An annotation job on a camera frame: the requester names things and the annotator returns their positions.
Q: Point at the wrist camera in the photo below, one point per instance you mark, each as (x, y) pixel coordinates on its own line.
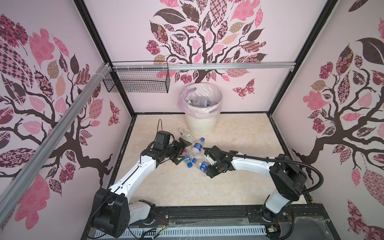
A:
(212, 155)
(163, 139)

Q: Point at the blue label blue cap bottle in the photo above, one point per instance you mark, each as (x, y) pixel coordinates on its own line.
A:
(198, 147)

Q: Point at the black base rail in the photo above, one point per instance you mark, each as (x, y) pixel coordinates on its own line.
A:
(253, 213)

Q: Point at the black wire mesh basket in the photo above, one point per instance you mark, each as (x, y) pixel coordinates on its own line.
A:
(138, 77)

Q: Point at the white ribbed trash bin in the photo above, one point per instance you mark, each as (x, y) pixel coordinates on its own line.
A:
(201, 127)

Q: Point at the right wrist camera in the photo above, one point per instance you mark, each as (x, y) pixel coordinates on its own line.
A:
(212, 155)

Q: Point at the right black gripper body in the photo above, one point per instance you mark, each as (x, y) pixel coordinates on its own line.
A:
(214, 169)

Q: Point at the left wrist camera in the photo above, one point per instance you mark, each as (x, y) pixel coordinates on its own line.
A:
(163, 139)

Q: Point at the green label clear bottle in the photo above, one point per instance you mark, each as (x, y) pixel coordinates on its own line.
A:
(193, 100)
(186, 135)

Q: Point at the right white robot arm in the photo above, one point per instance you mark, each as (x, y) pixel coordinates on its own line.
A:
(288, 177)

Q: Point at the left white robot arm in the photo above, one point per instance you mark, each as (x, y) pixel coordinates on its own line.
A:
(118, 196)

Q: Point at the white slotted cable duct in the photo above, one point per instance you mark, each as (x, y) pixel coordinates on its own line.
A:
(193, 232)

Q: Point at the Fiji red flower bottle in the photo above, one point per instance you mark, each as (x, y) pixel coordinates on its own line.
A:
(187, 158)

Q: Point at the Pepsi blue label bottle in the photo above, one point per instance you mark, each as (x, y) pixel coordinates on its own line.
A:
(201, 165)

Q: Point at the back aluminium frame rail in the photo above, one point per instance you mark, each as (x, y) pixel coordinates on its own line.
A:
(221, 66)

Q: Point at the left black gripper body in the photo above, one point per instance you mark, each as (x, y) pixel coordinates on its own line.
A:
(172, 152)

